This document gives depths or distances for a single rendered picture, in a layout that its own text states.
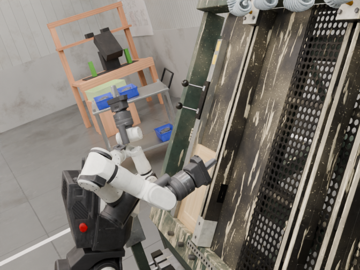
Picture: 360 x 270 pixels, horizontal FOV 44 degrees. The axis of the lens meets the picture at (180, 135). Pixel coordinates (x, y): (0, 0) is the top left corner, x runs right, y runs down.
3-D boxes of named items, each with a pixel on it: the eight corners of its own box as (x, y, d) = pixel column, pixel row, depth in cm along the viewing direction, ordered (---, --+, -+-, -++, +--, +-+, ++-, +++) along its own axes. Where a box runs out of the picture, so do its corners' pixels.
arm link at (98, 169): (147, 173, 153) (99, 147, 145) (137, 201, 148) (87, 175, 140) (132, 178, 161) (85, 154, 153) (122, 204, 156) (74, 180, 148)
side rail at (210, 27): (170, 200, 267) (153, 197, 263) (220, 17, 255) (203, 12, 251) (174, 204, 262) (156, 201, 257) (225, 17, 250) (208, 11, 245)
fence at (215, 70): (176, 214, 242) (170, 214, 240) (224, 41, 232) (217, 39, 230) (180, 218, 237) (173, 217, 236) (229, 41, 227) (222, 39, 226)
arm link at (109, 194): (77, 144, 152) (107, 174, 170) (62, 179, 146) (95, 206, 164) (106, 147, 148) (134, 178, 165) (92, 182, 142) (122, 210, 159)
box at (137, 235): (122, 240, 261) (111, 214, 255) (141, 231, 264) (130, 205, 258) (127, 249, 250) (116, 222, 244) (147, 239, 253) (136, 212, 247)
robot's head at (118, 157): (104, 172, 187) (105, 151, 185) (111, 166, 197) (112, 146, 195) (119, 174, 186) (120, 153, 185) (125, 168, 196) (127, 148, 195)
